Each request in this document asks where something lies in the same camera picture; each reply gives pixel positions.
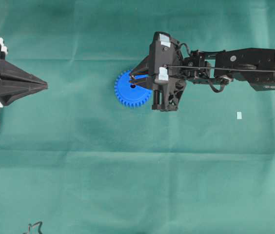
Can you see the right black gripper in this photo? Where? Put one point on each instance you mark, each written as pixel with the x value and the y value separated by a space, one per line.
pixel 166 96

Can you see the green table cloth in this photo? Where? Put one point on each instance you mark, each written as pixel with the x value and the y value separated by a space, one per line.
pixel 77 160

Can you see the small pale tape piece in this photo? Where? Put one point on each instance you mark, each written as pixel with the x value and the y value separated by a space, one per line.
pixel 239 115

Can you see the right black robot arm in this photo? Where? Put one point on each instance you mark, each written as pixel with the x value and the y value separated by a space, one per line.
pixel 218 69

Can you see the blue plastic gear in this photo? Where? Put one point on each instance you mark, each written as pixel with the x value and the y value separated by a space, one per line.
pixel 130 95

